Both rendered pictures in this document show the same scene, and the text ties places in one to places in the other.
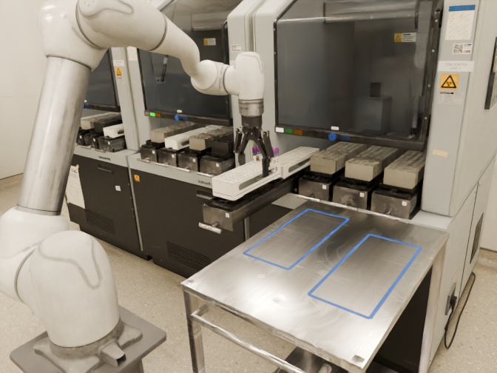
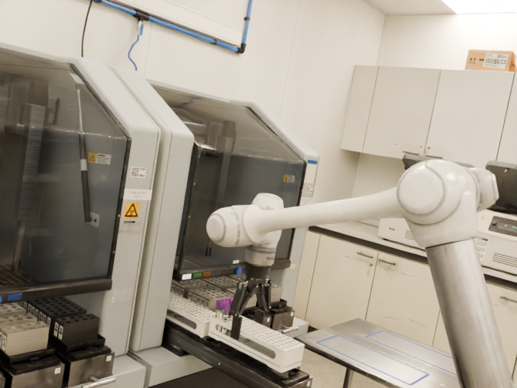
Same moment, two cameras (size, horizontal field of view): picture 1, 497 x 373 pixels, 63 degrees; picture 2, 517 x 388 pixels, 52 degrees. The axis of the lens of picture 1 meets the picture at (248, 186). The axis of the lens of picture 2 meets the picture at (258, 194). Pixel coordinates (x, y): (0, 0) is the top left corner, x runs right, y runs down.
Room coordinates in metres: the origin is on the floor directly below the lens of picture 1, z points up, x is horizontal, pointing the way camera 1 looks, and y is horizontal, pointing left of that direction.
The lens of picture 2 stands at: (1.45, 1.54, 1.45)
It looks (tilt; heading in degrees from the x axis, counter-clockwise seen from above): 6 degrees down; 271
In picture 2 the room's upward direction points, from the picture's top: 10 degrees clockwise
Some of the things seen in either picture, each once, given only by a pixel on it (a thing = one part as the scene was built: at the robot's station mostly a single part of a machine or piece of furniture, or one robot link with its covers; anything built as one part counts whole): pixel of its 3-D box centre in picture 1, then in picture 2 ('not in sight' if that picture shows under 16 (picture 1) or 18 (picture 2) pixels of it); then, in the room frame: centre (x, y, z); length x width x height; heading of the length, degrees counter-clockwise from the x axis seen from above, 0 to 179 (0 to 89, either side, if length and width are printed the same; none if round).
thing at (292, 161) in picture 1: (293, 162); (183, 313); (1.66, -0.20, 0.83); 0.30 x 0.10 x 0.06; 141
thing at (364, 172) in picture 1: (359, 171); (245, 299); (1.46, -0.43, 0.85); 0.12 x 0.02 x 0.06; 51
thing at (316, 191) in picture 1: (347, 166); not in sight; (1.74, -0.46, 0.78); 0.73 x 0.14 x 0.09; 141
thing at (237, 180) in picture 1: (248, 177); (254, 339); (1.41, 0.00, 0.86); 0.30 x 0.10 x 0.06; 142
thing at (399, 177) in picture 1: (399, 177); (270, 295); (1.36, -0.55, 0.85); 0.12 x 0.02 x 0.06; 50
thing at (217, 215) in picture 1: (269, 186); (218, 349); (1.52, -0.09, 0.78); 0.73 x 0.14 x 0.09; 141
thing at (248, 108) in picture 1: (251, 106); (259, 254); (1.44, -0.02, 1.12); 0.09 x 0.09 x 0.06
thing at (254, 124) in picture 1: (251, 127); (255, 278); (1.44, -0.02, 1.04); 0.08 x 0.07 x 0.09; 52
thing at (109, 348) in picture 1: (92, 337); not in sight; (0.75, 0.37, 0.73); 0.22 x 0.18 x 0.06; 51
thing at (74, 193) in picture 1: (70, 184); not in sight; (2.66, 1.24, 0.43); 0.27 x 0.02 x 0.36; 51
